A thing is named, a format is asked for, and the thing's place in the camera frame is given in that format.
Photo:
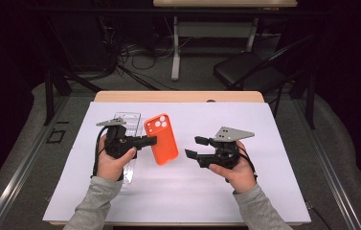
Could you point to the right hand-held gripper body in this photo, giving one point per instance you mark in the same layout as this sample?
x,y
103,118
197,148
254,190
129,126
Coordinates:
x,y
229,150

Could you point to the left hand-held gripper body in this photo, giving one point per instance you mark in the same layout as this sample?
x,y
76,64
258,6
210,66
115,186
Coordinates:
x,y
119,143

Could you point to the orange phone case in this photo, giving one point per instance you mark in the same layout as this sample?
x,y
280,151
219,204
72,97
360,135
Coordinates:
x,y
165,150

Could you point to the clear plastic box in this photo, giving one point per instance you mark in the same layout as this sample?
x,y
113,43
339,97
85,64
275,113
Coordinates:
x,y
132,119

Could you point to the person's left hand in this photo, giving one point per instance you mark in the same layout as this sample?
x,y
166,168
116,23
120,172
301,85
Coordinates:
x,y
111,169

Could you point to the person's right hand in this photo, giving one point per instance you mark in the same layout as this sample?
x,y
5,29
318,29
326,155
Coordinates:
x,y
238,179

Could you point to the white board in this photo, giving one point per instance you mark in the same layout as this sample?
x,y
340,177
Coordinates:
x,y
184,191

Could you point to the wooden table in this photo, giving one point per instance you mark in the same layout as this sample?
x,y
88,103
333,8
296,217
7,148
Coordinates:
x,y
168,96

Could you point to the black tape strip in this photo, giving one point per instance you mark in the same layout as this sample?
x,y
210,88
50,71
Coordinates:
x,y
62,122

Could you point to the black tape square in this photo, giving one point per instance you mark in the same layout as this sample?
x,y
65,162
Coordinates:
x,y
50,135

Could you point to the black folding chair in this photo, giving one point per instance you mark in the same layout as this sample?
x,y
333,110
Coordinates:
x,y
248,70

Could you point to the black metal stand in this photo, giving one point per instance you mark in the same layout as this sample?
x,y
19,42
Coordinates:
x,y
49,96
311,102

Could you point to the white-legged desk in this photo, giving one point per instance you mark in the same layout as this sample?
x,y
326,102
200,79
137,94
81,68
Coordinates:
x,y
175,48

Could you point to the black equipment cabinet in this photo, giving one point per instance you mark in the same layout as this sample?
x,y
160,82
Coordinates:
x,y
82,44

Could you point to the aluminium floor rail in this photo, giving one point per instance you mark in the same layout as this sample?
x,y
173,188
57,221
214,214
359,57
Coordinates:
x,y
328,172
25,166

